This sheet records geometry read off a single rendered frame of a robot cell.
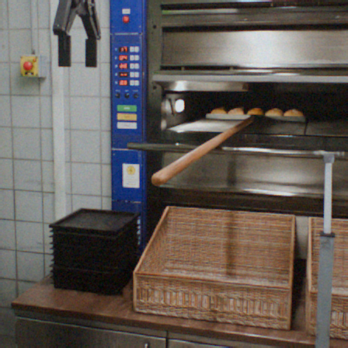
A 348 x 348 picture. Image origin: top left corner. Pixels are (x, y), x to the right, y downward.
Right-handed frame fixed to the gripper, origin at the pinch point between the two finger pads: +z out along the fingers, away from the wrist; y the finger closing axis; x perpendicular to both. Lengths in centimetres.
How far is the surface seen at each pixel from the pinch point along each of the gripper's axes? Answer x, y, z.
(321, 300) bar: 59, -43, 69
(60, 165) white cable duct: -60, -99, 47
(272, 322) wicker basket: 44, -54, 85
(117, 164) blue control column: -31, -99, 44
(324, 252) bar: 59, -43, 54
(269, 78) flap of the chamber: 35, -89, 4
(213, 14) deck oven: 9, -103, -22
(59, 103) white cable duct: -60, -100, 18
